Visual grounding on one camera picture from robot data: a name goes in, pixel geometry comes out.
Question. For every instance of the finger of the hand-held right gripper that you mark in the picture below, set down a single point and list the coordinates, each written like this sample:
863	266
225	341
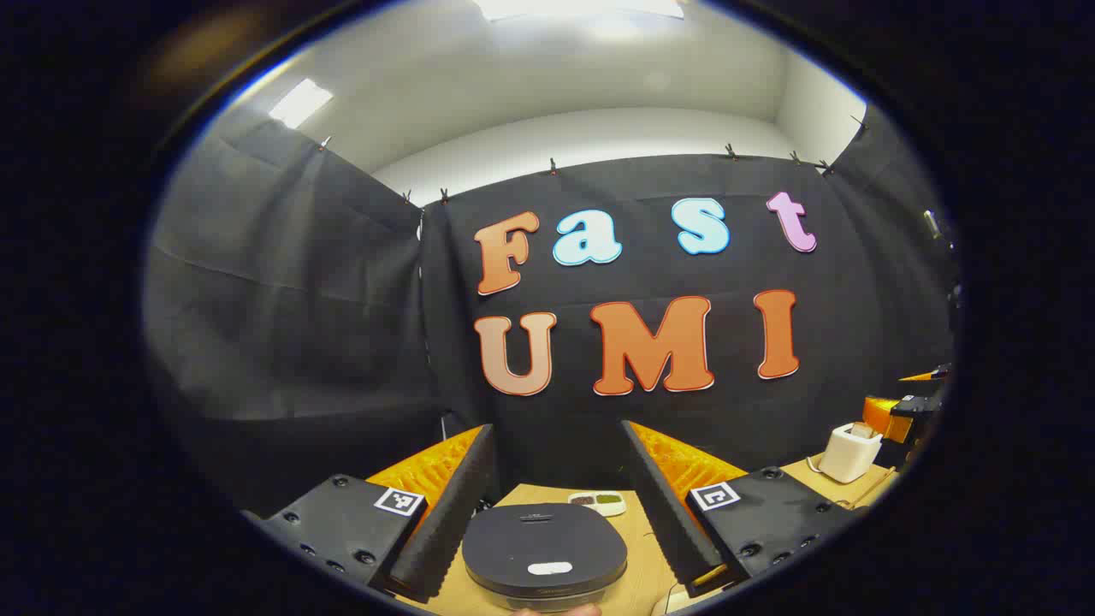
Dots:
920	375
881	417

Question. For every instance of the white toaster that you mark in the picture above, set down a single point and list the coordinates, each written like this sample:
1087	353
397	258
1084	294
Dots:
847	458

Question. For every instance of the toast slice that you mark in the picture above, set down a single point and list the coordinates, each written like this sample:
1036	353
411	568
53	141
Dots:
862	429

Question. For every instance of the dark grey rice cooker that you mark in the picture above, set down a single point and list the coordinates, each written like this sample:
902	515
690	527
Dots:
543	543

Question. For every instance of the ceiling light panel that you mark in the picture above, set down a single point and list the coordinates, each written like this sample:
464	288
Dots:
299	103

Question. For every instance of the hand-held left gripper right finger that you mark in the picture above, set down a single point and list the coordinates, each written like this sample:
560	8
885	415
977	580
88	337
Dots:
663	505

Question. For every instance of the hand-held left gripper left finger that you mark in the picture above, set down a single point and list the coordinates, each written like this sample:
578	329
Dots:
453	522

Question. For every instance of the small white divided dish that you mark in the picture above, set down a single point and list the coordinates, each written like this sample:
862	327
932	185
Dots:
597	501

